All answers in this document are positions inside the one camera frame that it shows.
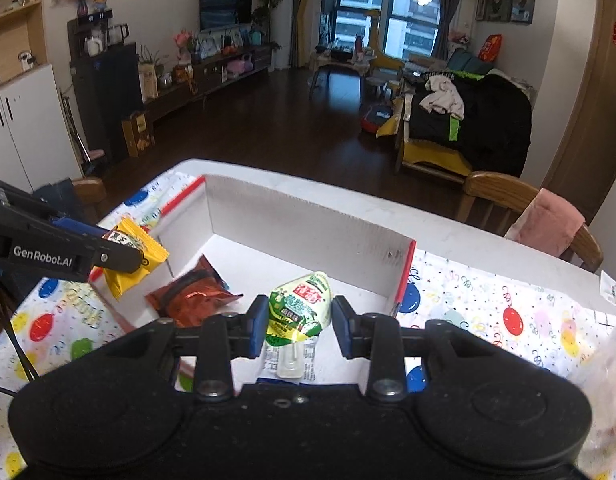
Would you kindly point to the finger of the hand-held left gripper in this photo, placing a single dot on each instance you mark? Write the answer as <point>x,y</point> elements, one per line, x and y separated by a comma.
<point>73,224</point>
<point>119,257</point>

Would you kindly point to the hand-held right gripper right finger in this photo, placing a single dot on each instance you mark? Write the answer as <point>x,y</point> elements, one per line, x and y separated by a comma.
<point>343,327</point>

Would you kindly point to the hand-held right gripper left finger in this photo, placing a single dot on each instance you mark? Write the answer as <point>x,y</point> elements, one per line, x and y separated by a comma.
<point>258,325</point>

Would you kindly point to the yellow snack packet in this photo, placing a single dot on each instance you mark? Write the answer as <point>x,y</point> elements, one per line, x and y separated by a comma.
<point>125,282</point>

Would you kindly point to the white and blue snack packet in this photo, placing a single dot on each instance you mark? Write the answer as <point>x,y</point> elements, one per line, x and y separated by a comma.
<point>269,357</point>

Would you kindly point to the small green snack packet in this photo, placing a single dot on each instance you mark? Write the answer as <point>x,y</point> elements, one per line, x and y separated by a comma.
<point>298,305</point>

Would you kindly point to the reddish brown foil snack packet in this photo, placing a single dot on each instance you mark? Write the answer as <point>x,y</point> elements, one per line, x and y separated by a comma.
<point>188,300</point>

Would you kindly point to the red cardboard box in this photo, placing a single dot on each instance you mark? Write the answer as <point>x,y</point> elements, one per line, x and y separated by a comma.
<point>298,230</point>

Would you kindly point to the dark denim garment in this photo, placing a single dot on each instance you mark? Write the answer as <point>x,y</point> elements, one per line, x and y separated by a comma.
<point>58,195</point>

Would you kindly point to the white cabinet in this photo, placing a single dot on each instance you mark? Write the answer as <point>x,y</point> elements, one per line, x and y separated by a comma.
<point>33,125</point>

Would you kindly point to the small cardboard box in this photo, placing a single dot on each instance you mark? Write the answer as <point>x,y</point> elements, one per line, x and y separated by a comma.
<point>138,135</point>

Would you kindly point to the black cabinet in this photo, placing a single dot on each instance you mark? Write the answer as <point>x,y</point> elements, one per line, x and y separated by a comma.
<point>108,100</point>

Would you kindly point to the dark wooden television cabinet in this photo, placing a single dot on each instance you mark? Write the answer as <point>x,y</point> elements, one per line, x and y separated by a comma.
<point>188,92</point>

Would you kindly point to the white kettle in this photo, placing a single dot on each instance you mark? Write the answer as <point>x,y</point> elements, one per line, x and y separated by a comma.
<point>94,46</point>

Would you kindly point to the yellow wooden rocking chair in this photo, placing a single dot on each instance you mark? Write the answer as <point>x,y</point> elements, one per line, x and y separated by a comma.
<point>427,155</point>

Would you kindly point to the red and blue floor toy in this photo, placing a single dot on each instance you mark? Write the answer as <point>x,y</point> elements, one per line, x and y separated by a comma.
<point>375,120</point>

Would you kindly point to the pink toy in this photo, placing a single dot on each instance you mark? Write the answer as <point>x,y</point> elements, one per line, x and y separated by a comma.
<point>239,65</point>

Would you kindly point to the pink cloth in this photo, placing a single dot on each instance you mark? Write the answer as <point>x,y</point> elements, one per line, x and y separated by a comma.
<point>547,220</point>

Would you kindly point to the white garment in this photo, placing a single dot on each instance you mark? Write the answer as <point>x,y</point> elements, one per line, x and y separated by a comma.
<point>445,97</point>

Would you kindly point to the black jacket with green stripes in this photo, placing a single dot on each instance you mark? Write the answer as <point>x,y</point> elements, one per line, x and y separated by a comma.
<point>487,120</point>

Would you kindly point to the small coffee table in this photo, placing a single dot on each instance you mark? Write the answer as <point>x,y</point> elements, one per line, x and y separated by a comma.
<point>338,62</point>

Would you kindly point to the flat screen television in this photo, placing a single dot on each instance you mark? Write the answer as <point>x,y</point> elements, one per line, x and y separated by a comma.
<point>225,4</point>

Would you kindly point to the translucent plastic bag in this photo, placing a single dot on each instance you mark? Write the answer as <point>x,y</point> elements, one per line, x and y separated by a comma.
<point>610,385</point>

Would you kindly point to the clear printed plastic sheet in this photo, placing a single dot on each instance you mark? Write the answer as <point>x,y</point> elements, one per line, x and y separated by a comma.
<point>615,290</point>

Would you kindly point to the green sofa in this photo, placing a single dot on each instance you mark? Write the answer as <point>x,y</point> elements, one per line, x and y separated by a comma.
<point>467,62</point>

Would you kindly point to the yellow giraffe toy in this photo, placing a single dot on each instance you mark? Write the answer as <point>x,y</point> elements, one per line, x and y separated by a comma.
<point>375,35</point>

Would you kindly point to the white tower air conditioner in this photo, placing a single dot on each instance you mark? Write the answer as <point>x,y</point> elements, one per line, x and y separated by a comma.
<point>286,15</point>

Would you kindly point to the green potted plant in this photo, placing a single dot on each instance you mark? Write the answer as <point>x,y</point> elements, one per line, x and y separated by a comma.
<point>269,0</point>

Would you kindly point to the yellow curtain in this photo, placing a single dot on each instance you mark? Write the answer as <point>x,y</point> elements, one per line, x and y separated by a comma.
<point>304,20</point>

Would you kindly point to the wooden door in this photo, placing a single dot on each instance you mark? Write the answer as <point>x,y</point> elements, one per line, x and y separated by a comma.
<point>587,135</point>

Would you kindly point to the orange red bag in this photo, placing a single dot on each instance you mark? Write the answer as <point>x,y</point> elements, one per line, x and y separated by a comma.
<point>490,47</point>

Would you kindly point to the large window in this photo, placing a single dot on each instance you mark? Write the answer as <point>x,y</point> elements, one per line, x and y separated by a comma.
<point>363,0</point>

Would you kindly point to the grey curtain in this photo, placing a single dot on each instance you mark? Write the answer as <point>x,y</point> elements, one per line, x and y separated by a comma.
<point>450,10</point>

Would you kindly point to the wooden wall shelf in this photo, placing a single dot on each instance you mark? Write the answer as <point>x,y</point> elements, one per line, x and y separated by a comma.
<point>18,35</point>

